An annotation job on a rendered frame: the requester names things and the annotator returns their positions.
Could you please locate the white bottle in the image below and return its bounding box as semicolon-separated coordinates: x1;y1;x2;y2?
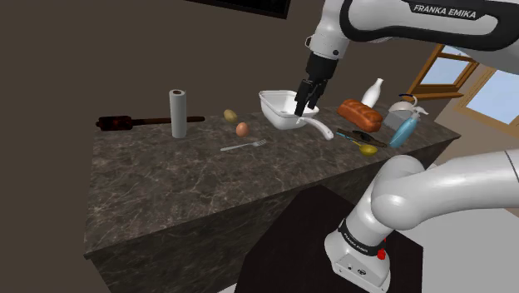
360;77;385;109

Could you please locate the wooden framed window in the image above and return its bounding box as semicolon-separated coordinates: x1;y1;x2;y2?
453;67;519;132
407;42;481;102

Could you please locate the white and grey kettle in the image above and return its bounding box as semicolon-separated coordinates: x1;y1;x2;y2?
382;93;419;132

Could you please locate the dark brown rolling pin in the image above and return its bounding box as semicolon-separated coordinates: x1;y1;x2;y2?
95;115;206;132

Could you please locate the white saucepan with handle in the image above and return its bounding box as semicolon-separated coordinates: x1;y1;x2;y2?
258;89;335;142

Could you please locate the dark robot stand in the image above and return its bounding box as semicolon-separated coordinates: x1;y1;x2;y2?
235;184;425;293

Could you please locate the blue spray bottle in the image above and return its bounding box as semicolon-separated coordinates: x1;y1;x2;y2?
388;106;429;150

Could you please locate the brown bread loaf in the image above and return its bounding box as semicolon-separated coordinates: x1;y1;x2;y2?
336;98;384;134

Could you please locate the grey paper towel roll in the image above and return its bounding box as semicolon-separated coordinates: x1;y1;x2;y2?
168;88;188;140

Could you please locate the silver fork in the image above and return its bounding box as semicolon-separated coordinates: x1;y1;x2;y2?
220;138;268;153

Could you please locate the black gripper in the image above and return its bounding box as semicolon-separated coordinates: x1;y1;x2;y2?
294;51;338;118

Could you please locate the dark wall picture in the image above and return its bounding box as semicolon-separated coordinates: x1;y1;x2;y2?
184;0;293;20

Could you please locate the yellow spoon with teal handle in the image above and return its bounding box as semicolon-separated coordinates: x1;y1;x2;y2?
334;131;379;157

